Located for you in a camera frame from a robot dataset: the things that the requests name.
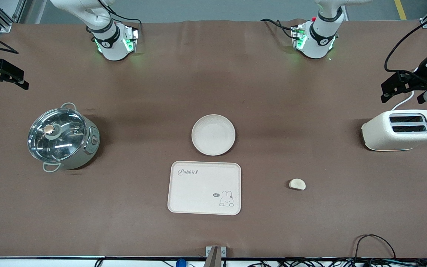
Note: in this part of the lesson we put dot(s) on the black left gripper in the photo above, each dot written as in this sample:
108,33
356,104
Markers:
416,80

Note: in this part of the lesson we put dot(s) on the small white steamed bun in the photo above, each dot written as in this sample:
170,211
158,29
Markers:
297,184

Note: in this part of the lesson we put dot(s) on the round cream plate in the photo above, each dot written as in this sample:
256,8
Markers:
213,134

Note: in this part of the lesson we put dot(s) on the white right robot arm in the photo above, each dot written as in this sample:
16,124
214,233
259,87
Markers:
111,40

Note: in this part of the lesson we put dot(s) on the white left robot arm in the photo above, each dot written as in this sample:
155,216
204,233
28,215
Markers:
321,35

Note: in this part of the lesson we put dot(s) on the cream rabbit print tray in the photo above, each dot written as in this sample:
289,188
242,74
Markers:
198,193

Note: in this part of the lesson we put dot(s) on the cream two-slot toaster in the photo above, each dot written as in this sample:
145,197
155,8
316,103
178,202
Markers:
384,135

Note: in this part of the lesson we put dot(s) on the glass pot lid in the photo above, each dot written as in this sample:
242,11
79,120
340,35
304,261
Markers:
63,142

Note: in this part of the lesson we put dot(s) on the brown table mat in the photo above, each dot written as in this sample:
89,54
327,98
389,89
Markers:
213,81

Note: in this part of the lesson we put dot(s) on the small blue round cap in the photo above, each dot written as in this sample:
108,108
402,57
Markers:
181,263

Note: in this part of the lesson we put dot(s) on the grey metal camera bracket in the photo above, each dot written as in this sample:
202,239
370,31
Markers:
215,256

